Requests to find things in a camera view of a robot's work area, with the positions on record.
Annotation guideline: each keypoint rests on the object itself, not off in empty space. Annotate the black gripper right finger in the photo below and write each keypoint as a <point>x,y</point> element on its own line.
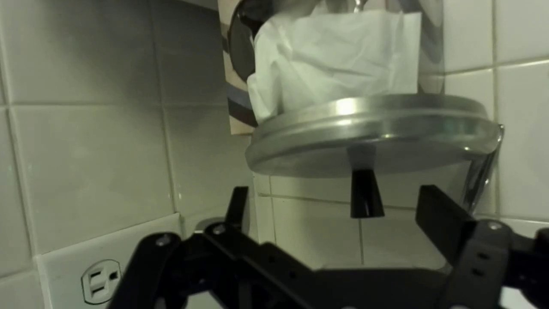
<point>491,257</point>

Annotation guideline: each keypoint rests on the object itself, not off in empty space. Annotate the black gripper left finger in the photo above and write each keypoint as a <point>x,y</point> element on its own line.
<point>189,262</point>

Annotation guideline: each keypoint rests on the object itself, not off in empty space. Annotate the metal pot lid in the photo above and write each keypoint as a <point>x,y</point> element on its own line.
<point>371,130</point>

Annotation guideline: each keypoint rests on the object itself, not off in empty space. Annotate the white gas stove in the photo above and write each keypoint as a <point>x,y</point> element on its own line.
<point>240,62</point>

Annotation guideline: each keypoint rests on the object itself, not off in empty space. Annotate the white crumpled paper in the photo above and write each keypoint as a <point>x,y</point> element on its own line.
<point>336,56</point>

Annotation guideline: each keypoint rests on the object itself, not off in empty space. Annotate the white wall outlet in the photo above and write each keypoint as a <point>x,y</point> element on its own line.
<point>101,280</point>

